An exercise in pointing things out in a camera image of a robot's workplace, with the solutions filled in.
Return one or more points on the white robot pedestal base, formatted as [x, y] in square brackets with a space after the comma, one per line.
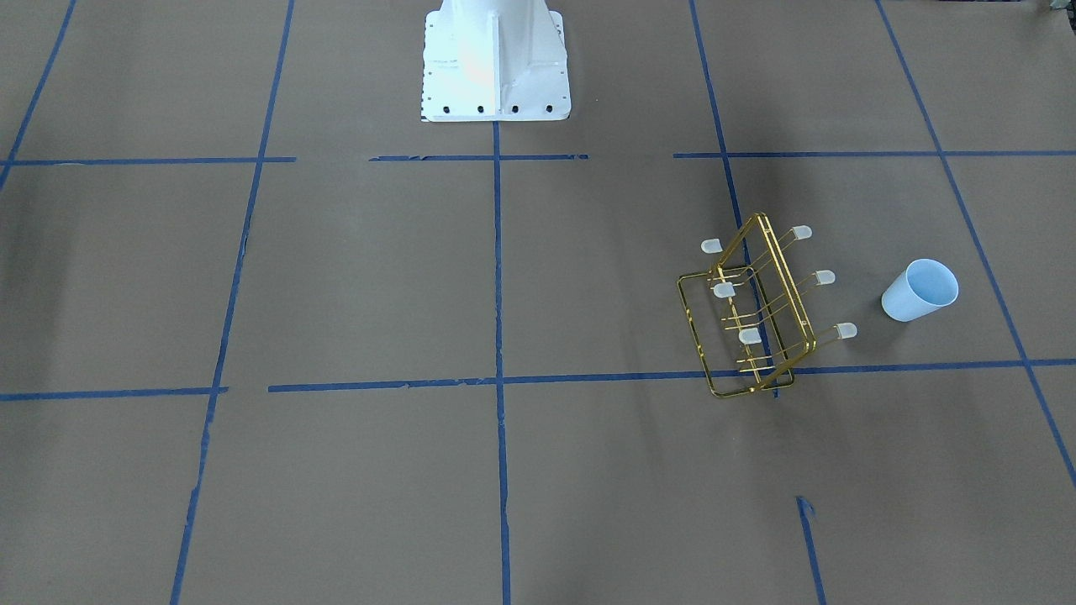
[494, 61]

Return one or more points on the gold wire cup holder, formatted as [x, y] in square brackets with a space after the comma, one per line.
[757, 305]

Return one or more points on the light blue plastic cup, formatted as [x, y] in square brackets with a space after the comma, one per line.
[923, 287]

